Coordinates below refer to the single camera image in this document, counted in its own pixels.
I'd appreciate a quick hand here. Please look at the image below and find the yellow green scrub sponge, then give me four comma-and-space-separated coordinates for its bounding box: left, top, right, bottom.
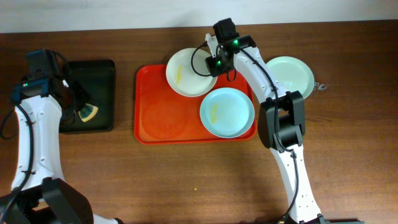
78, 103, 98, 122

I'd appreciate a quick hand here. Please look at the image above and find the light blue plate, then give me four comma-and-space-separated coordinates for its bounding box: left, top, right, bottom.
200, 87, 254, 139

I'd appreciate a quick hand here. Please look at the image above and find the pale green plate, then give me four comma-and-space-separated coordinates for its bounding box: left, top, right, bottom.
266, 56, 315, 99

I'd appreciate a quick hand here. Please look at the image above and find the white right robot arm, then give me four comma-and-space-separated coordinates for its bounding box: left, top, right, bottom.
204, 34, 328, 223

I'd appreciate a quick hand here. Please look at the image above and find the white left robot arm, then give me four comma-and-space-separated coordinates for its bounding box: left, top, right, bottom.
1, 78, 120, 223

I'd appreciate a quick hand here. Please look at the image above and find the black plastic tray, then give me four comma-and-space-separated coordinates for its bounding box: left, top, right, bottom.
60, 59, 116, 134

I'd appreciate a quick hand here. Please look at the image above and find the red plastic tray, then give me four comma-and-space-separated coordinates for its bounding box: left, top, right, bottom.
134, 63, 257, 146

